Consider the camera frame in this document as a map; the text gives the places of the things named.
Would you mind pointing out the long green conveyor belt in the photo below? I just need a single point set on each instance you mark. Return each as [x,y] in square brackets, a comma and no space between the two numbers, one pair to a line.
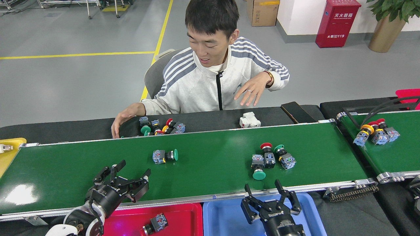
[213,154]

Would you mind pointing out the large red plastic bin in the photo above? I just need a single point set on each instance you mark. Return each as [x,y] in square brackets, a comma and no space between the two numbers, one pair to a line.
[183,219]

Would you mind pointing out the grey office chair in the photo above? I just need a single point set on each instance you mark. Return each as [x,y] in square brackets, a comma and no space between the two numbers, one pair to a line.
[154,75]

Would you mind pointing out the black rectangular pad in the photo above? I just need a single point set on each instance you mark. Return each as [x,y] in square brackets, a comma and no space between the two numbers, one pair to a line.
[298,112]

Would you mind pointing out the white circuit breaker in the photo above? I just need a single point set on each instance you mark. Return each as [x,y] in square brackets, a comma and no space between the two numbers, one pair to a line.
[249,120]

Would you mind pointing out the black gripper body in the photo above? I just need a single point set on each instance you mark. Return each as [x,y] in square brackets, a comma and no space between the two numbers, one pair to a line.
[106,198]
[282,226]

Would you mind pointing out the yellow plastic tray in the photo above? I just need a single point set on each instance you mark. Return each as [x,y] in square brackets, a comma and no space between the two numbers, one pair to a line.
[8,160]

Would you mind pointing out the potted plant in golden pot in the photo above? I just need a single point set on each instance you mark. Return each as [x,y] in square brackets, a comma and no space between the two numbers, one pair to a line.
[385,34]

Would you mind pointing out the short green conveyor belt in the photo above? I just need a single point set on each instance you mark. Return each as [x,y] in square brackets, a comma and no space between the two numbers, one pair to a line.
[397,157]

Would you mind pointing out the person's left hand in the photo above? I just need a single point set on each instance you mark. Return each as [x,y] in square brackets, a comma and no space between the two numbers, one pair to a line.
[254,88]

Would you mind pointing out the red fire extinguisher cabinet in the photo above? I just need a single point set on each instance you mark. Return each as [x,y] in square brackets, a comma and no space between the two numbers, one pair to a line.
[338,26]

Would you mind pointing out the person's right hand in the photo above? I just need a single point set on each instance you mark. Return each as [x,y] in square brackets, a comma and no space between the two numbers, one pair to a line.
[126,114]

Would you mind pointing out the brown cardboard box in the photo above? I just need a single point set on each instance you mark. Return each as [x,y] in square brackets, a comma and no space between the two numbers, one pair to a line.
[262,14]

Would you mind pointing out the person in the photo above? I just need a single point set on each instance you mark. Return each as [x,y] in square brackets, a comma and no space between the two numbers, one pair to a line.
[197,85]

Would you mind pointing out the small red plastic bin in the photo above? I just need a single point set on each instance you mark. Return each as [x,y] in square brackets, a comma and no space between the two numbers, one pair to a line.
[408,92]

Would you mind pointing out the black metal bracket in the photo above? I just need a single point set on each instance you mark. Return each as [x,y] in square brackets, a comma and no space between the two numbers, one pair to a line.
[352,118]

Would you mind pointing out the white light bulb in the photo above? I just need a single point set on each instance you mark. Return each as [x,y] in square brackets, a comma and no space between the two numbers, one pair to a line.
[4,148]

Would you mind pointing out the white wheeled stand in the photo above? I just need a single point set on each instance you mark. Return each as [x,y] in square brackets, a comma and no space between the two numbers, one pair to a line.
[88,11]

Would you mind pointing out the blue plastic bin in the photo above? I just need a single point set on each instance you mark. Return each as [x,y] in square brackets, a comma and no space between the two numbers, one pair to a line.
[223,219]

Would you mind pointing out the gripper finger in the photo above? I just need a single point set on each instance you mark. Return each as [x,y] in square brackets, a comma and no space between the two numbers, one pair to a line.
[108,175]
[139,186]
[252,209]
[290,203]

